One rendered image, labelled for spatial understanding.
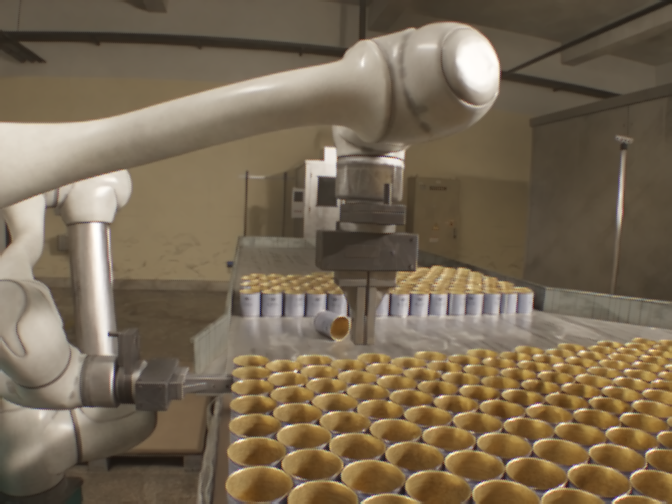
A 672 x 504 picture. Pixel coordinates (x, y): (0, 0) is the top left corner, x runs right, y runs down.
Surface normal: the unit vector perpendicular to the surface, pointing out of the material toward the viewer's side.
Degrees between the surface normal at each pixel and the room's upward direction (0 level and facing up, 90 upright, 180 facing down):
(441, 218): 90
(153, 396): 88
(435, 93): 123
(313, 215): 90
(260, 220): 90
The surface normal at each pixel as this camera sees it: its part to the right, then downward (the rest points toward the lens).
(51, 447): 0.73, 0.05
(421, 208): 0.19, 0.11
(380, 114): -0.52, 0.58
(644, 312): -0.55, 0.06
